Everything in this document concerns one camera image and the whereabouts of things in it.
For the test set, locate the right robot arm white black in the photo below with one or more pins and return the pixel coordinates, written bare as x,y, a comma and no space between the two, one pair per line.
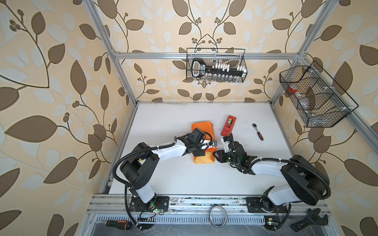
303,182

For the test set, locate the red tape dispenser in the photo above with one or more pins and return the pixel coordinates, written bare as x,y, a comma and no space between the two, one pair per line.
229,125

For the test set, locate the black wire basket right wall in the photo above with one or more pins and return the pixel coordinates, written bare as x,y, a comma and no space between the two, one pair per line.
321,101

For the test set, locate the aluminium front rail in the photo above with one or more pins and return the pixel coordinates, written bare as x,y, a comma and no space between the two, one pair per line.
183,210

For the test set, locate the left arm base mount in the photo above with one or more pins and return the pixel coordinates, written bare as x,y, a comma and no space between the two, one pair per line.
159,204

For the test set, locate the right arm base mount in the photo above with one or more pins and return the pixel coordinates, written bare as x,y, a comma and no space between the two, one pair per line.
259,205

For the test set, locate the black wire basket wall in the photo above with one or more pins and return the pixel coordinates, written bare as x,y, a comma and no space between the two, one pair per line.
321,101
231,56

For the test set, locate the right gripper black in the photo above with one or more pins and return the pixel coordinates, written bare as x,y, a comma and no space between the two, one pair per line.
220,157

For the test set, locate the black wire basket back wall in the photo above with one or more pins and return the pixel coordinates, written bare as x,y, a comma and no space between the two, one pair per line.
231,56

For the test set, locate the socket set black rail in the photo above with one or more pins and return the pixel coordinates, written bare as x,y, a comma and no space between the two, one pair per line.
199,68

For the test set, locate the yellow orange wrapping paper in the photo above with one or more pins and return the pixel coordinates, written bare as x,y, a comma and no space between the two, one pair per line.
208,158

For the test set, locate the orange black screwdriver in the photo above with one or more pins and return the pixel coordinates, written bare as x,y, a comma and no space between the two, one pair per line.
122,225

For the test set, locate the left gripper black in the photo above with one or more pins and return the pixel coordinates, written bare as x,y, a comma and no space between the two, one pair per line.
200,152

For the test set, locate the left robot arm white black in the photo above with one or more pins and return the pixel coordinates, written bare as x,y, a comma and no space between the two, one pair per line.
135,169

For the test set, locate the ratchet wrench red handle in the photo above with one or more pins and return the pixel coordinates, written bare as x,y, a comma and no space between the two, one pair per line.
258,132

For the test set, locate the black adjustable wrench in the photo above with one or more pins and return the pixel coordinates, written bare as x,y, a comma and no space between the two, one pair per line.
312,218

